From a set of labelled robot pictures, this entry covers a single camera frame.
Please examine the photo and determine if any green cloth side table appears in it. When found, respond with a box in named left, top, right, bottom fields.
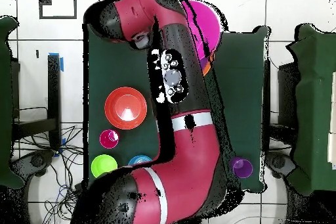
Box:
left=287, top=23, right=336, bottom=196
left=0, top=15, right=24, bottom=189

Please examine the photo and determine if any small blue bowl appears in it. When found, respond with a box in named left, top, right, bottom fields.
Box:
left=127, top=154, right=154, bottom=166

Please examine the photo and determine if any tangle of floor cables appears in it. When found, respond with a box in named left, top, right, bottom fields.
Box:
left=12, top=106, right=85, bottom=224

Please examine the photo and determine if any orange bowl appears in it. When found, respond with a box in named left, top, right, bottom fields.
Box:
left=202, top=53, right=215, bottom=77

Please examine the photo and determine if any black wheeled base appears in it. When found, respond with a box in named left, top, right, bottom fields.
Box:
left=264, top=151, right=297, bottom=180
left=11, top=150, right=56, bottom=180

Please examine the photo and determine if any dark green tablecloth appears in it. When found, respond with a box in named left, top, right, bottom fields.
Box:
left=83, top=22, right=270, bottom=192

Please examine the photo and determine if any white box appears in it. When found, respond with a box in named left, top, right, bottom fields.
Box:
left=327, top=71, right=336, bottom=169

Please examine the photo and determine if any purple cup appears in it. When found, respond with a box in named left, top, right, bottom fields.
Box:
left=230, top=157, right=254, bottom=179

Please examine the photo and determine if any crimson cup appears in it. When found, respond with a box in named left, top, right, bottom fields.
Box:
left=98, top=129, right=120, bottom=150

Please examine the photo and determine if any blue tape strip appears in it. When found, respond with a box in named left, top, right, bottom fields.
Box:
left=48, top=52, right=64, bottom=72

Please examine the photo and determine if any black stand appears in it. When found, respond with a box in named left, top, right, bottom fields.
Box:
left=11, top=55, right=62, bottom=151
left=262, top=60, right=299, bottom=141

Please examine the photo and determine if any pink bowl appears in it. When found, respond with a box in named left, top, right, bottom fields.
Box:
left=181, top=0, right=222, bottom=63

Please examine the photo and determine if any red-orange bowl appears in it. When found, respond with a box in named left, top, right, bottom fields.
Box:
left=104, top=86, right=148, bottom=131

